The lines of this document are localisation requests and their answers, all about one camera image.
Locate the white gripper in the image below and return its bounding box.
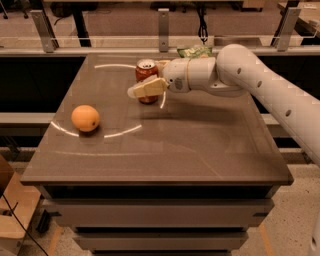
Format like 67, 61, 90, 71
127, 57, 219, 98

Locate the red coke can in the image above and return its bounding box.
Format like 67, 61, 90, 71
135, 59, 158, 105

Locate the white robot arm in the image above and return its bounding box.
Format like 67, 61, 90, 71
128, 44, 320, 165

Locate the green chip bag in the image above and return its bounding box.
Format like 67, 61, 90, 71
177, 46, 213, 59

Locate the orange fruit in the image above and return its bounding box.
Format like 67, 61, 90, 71
71, 105, 100, 132

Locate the upper grey drawer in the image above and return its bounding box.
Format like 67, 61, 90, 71
44, 199, 274, 228

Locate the grey drawer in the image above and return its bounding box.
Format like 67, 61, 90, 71
44, 199, 274, 228
74, 232, 248, 251

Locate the lower grey drawer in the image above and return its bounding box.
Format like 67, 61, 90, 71
74, 232, 248, 251

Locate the middle metal railing bracket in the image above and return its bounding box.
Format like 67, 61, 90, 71
158, 8, 169, 52

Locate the metal railing bracket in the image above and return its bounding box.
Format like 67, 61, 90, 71
158, 8, 169, 52
275, 7, 301, 52
31, 10, 59, 53

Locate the black hanging cable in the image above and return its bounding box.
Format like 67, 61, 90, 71
195, 3, 209, 45

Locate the left metal railing bracket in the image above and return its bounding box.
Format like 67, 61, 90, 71
31, 10, 59, 53

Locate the right metal railing bracket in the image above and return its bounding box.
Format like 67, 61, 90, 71
275, 7, 301, 52

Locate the black floor cable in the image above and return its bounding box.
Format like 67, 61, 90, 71
0, 193, 50, 256

